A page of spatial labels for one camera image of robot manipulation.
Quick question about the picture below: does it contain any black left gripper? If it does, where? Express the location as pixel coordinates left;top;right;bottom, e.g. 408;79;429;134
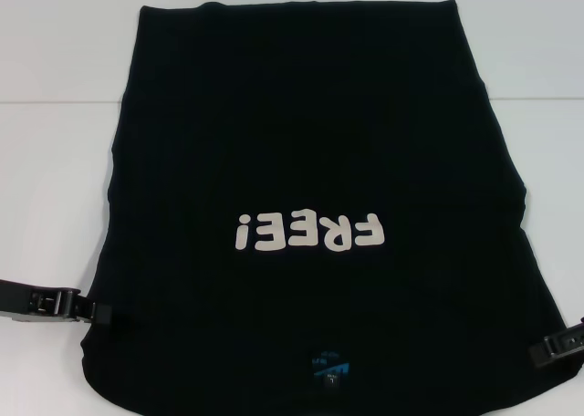
0;277;113;326

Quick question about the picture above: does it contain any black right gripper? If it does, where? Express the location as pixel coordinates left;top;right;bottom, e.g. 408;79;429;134
527;315;584;369

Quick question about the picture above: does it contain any black shirt with FREE print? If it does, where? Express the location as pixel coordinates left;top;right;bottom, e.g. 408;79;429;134
79;0;577;416

